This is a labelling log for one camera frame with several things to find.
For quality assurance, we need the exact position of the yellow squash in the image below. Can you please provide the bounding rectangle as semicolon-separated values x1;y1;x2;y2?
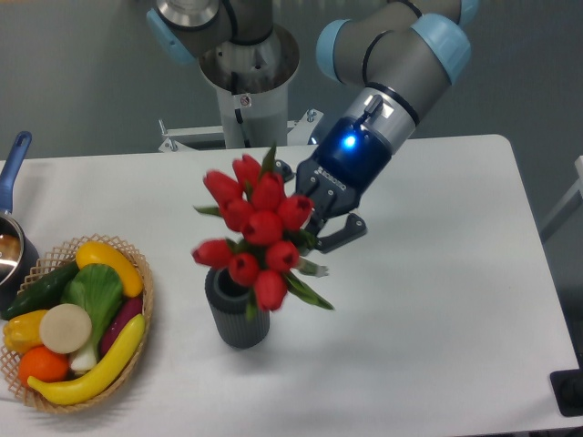
76;241;144;298

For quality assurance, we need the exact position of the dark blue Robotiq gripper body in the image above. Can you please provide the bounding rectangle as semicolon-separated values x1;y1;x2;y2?
295;117;392;221

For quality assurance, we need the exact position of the orange fruit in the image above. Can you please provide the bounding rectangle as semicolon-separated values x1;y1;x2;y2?
18;346;69;388

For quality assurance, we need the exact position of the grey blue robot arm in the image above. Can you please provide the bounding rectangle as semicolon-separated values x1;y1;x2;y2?
147;1;478;253

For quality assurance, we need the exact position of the dark grey ribbed vase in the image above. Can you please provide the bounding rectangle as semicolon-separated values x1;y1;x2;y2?
205;269;271;350

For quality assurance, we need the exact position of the purple sweet potato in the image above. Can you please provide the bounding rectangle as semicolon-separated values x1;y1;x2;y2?
99;296;143;357

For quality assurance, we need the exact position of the yellow banana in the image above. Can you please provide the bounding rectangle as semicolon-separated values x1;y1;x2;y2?
27;314;146;406

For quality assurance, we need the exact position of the beige round disc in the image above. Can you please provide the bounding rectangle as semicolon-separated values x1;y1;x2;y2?
39;303;92;354

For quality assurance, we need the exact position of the yellow bell pepper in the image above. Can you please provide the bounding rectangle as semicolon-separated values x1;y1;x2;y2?
3;310;48;354

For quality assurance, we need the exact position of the green lettuce leaf vegetable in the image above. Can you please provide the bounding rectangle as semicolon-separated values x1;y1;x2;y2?
60;264;123;375

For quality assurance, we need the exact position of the woven wicker basket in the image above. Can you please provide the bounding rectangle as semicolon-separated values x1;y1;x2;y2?
1;235;153;413

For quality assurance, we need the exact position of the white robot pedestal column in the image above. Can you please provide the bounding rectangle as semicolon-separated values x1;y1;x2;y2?
199;25;300;148

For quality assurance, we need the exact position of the dark green cucumber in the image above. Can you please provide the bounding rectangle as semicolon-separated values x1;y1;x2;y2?
1;261;79;320

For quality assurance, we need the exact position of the white furniture piece right edge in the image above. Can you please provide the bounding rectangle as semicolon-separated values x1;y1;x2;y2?
539;156;582;244

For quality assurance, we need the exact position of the blue handled saucepan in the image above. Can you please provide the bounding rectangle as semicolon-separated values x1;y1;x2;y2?
1;131;38;310

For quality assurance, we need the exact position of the red tulip bouquet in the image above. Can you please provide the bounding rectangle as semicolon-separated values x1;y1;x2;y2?
191;147;334;320

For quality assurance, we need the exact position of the white metal base frame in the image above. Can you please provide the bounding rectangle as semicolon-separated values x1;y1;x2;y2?
158;108;324;153

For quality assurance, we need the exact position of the black device at table edge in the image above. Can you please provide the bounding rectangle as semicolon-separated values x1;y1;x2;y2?
550;369;582;417

